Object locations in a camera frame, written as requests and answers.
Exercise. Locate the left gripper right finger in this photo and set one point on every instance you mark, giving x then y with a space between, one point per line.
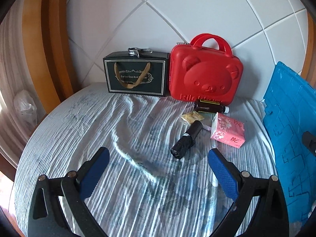
270 217

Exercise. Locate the blue plastic crate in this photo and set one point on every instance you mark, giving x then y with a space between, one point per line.
289 113

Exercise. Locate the striped blue table cloth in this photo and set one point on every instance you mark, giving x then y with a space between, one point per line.
144 191

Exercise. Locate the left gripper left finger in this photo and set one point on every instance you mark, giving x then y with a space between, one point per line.
46 217

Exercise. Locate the dark brown medicine bottle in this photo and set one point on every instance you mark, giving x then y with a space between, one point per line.
210 107

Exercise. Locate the pink tissue pack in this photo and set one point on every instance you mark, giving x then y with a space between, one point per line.
228 130

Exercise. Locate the red bear suitcase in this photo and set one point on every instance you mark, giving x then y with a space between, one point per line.
204 69

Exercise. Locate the black gift box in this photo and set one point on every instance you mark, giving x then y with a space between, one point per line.
146 75

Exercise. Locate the small pink ointment tube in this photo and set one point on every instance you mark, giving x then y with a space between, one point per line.
206 127

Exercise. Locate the yellow snack packet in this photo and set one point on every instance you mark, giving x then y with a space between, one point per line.
191 117

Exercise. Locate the white plastic bag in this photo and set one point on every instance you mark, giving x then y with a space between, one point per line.
26 109

